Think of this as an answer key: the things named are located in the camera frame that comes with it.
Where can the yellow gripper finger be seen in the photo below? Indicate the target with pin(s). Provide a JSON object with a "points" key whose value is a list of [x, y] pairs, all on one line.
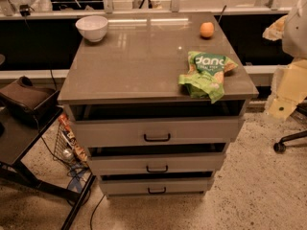
{"points": [[289, 89], [275, 30]]}

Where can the green rice chip bag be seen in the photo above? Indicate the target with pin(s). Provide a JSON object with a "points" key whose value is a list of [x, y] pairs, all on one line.
{"points": [[205, 76]]}

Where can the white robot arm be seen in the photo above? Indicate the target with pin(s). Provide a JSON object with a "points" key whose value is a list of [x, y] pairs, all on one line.
{"points": [[294, 40]]}

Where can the white bowl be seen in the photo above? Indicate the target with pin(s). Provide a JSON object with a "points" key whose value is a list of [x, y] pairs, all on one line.
{"points": [[93, 27]]}

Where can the black office chair base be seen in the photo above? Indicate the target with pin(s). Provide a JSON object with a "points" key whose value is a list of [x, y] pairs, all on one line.
{"points": [[280, 146]]}

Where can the orange fruit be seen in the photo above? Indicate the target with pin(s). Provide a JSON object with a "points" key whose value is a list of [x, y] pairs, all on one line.
{"points": [[207, 29]]}

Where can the grey drawer cabinet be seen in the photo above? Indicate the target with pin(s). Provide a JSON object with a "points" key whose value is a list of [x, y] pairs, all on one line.
{"points": [[133, 74]]}

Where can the black box on side table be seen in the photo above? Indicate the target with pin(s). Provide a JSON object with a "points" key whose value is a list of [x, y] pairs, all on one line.
{"points": [[26, 102]]}

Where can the black side table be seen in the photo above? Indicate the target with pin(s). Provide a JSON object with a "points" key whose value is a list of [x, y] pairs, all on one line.
{"points": [[16, 140]]}

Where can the top drawer with black handle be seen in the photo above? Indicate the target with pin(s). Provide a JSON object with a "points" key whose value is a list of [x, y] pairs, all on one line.
{"points": [[149, 132]]}

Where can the bottom drawer with black handle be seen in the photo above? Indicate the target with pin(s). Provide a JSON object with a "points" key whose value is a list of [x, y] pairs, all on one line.
{"points": [[155, 186]]}

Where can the wire basket with snacks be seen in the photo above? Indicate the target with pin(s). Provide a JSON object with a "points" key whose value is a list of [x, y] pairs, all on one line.
{"points": [[67, 149]]}

